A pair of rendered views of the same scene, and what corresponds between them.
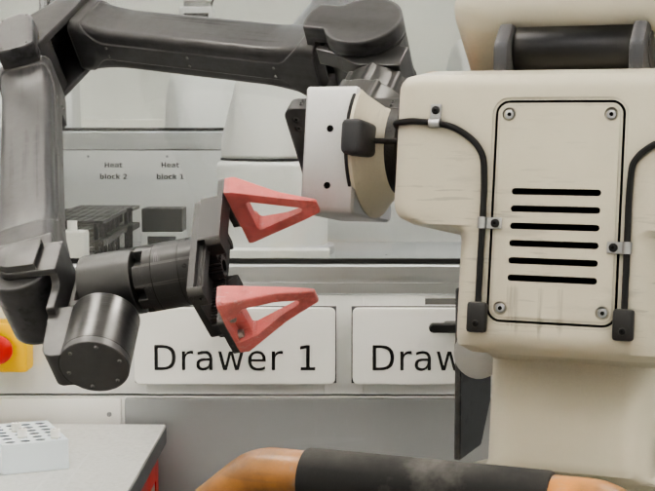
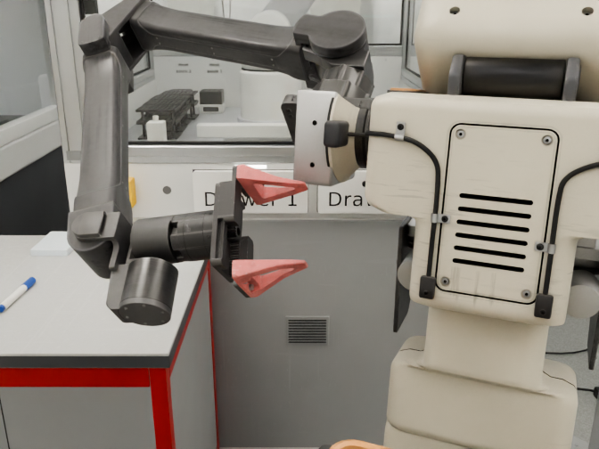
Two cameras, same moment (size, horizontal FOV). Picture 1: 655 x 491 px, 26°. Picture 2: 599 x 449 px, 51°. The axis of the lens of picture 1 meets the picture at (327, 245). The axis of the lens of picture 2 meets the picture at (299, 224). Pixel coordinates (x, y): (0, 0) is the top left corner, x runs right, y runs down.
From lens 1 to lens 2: 52 cm
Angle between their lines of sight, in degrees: 14
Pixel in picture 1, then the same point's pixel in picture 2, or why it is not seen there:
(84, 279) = (136, 241)
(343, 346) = (312, 191)
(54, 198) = (118, 165)
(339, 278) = not seen: hidden behind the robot
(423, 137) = (389, 147)
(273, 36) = (271, 36)
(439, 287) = not seen: hidden behind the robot
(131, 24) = (172, 21)
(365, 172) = (340, 157)
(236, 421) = (252, 232)
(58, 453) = not seen: hidden behind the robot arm
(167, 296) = (197, 256)
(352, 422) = (316, 232)
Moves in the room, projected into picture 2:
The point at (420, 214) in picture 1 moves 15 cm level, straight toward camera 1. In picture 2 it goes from (385, 206) to (398, 262)
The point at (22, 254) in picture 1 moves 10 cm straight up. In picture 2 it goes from (90, 224) to (80, 137)
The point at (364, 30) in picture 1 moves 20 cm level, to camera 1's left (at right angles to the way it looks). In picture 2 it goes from (337, 37) to (183, 37)
